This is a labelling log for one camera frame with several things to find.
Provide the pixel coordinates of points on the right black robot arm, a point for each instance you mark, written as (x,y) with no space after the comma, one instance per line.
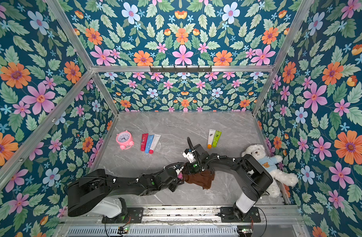
(252,178)

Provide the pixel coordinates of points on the white teddy bear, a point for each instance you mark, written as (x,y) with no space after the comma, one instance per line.
(270,164)

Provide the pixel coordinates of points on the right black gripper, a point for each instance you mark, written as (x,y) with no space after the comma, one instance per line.
(197,151)

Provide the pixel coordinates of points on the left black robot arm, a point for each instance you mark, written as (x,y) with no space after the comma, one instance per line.
(87,192)

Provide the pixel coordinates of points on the white toothpaste tube orange cap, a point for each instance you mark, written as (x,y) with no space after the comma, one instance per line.
(211,138)

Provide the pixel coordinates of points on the green toothpaste tube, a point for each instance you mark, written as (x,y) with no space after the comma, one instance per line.
(216,138)

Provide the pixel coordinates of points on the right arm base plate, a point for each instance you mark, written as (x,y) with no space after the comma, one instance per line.
(234,215)

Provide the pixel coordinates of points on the metal hook rail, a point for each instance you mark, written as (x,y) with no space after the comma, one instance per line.
(181,69)

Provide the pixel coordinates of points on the magenta toothpaste tube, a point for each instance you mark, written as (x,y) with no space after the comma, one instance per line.
(143,143)

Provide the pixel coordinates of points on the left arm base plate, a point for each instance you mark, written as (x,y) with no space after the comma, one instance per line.
(130,215)

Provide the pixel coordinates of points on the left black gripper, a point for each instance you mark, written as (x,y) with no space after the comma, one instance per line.
(176,183)

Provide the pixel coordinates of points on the pink alarm clock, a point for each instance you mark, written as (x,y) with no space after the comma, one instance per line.
(124,140)

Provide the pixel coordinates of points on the white toothpaste tube red cap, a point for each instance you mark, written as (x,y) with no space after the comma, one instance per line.
(154,143)

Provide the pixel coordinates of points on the blue toothpaste tube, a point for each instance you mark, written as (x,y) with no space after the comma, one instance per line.
(149,143)

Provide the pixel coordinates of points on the brown cloth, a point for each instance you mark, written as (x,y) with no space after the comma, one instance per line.
(203,179)

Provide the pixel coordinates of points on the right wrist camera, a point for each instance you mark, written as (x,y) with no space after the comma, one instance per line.
(189,155)

